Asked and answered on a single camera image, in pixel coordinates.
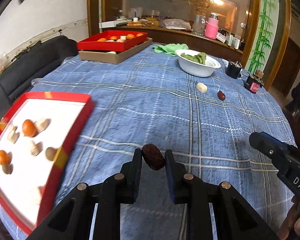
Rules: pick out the orange tangerine on table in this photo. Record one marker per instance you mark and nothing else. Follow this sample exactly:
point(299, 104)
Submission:
point(4, 158)

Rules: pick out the black leather sofa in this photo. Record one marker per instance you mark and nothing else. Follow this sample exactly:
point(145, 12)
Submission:
point(36, 62)

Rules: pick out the orange tangerine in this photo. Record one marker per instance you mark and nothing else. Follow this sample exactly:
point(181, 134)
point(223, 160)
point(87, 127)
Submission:
point(4, 158)
point(29, 129)

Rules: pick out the white fruit piece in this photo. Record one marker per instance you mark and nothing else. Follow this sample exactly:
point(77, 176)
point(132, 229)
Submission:
point(201, 87)
point(35, 148)
point(42, 124)

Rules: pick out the pink thermos bottle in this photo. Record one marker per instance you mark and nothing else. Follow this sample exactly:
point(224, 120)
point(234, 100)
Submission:
point(211, 28)

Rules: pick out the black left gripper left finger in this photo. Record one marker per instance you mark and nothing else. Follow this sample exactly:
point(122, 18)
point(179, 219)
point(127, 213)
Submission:
point(132, 175)

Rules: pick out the blue plaid tablecloth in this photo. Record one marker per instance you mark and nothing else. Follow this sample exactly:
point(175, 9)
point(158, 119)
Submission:
point(149, 99)

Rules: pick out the red tray white bottom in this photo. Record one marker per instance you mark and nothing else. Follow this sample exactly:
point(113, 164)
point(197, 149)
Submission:
point(37, 135)

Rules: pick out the red box with fruits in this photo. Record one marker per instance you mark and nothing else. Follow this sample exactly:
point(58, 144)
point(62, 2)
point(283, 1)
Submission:
point(113, 40)

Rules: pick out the wooden sideboard counter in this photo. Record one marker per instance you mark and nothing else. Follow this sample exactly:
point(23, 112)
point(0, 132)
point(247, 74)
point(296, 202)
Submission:
point(194, 42)

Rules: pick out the right hand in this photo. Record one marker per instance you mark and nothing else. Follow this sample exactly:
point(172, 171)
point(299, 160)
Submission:
point(292, 221)

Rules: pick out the dark red jujube date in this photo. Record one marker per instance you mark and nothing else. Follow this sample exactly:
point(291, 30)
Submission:
point(153, 157)

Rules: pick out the green cloth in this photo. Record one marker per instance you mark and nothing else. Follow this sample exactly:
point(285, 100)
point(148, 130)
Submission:
point(169, 49)

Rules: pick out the brown round longan fruit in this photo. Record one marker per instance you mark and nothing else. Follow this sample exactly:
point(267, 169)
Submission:
point(50, 153)

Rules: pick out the white bowl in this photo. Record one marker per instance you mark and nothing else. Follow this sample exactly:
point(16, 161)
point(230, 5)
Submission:
point(195, 69)

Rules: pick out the green leaves in bowl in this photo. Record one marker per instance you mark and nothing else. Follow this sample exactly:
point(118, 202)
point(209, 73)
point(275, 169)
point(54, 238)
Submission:
point(199, 58)

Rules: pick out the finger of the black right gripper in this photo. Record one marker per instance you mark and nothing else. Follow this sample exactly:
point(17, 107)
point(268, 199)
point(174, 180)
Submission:
point(275, 153)
point(271, 141)

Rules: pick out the black red labelled jar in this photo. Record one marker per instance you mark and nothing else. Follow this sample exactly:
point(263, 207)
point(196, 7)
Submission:
point(253, 83)

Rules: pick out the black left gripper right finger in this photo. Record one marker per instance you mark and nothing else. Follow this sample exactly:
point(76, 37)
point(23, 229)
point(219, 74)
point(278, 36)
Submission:
point(175, 177)

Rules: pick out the black cup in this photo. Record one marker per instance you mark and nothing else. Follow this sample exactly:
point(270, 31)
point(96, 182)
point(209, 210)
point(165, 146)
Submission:
point(233, 69)

